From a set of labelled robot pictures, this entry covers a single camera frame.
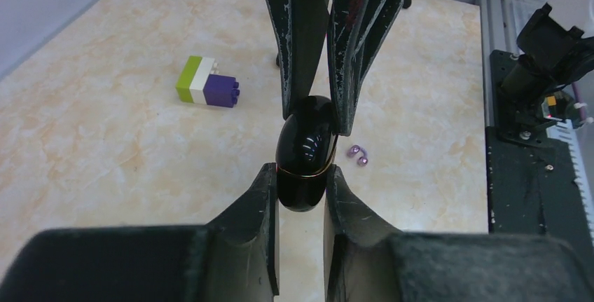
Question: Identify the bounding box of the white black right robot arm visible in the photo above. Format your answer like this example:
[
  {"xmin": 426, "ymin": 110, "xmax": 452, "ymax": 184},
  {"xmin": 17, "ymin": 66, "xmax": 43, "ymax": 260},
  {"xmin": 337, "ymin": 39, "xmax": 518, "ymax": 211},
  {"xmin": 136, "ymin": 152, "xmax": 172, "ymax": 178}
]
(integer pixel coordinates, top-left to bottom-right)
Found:
[{"xmin": 265, "ymin": 0, "xmax": 593, "ymax": 136}]

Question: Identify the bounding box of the purple earbud far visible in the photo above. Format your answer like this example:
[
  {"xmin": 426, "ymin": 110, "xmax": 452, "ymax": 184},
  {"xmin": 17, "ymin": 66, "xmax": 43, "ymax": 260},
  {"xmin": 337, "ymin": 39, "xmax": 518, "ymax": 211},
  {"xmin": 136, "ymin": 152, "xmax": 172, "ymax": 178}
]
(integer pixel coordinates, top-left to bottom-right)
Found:
[{"xmin": 346, "ymin": 144, "xmax": 368, "ymax": 167}]

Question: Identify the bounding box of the glossy black charging case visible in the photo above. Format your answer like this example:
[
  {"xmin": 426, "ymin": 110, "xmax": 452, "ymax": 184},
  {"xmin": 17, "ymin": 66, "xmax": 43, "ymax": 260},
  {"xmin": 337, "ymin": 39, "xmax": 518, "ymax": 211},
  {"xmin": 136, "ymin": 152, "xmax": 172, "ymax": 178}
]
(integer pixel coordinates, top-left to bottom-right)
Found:
[{"xmin": 275, "ymin": 95, "xmax": 338, "ymax": 212}]

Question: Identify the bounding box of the green white purple toy block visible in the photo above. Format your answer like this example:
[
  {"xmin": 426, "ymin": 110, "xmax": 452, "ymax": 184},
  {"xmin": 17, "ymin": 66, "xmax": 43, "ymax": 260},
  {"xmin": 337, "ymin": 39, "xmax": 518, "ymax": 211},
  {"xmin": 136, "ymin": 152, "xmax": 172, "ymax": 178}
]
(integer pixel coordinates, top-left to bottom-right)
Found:
[{"xmin": 175, "ymin": 55, "xmax": 240, "ymax": 108}]

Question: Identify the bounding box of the aluminium frame rail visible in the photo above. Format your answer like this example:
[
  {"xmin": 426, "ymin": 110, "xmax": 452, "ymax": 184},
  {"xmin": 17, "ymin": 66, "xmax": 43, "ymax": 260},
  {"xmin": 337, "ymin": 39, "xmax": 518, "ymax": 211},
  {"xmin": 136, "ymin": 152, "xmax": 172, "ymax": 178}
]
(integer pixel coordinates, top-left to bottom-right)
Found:
[{"xmin": 474, "ymin": 0, "xmax": 594, "ymax": 240}]

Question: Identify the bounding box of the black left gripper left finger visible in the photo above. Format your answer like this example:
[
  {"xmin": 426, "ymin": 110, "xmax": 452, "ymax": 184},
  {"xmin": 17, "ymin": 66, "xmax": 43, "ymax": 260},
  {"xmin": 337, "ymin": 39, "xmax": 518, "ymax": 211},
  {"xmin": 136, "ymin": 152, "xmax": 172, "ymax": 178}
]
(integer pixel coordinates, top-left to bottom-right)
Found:
[{"xmin": 185, "ymin": 163, "xmax": 279, "ymax": 301}]

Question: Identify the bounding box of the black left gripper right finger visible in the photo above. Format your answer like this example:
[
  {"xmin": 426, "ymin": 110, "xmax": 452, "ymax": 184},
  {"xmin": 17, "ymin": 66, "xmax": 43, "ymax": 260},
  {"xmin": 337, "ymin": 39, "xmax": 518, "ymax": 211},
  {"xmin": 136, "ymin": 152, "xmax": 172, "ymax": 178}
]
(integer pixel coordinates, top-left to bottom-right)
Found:
[{"xmin": 324, "ymin": 165, "xmax": 418, "ymax": 301}]

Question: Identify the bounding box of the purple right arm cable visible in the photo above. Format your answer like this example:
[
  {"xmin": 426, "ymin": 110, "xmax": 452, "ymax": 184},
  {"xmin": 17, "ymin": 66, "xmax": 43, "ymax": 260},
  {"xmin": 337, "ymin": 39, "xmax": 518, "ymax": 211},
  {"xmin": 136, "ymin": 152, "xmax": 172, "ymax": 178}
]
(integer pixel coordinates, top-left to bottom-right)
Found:
[{"xmin": 572, "ymin": 81, "xmax": 594, "ymax": 127}]

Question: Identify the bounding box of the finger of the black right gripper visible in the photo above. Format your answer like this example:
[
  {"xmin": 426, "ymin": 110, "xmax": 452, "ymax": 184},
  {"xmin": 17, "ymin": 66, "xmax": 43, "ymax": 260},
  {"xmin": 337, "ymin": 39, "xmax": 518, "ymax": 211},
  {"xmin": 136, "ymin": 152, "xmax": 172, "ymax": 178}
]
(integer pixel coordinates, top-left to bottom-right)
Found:
[
  {"xmin": 327, "ymin": 0, "xmax": 403, "ymax": 136},
  {"xmin": 265, "ymin": 0, "xmax": 329, "ymax": 119}
]

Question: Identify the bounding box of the pink music stand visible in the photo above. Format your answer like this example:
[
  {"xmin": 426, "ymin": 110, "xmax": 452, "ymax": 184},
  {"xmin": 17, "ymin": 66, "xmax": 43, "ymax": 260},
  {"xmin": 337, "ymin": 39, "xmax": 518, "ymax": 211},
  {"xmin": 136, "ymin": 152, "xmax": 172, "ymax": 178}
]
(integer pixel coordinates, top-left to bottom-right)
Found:
[{"xmin": 402, "ymin": 0, "xmax": 412, "ymax": 9}]

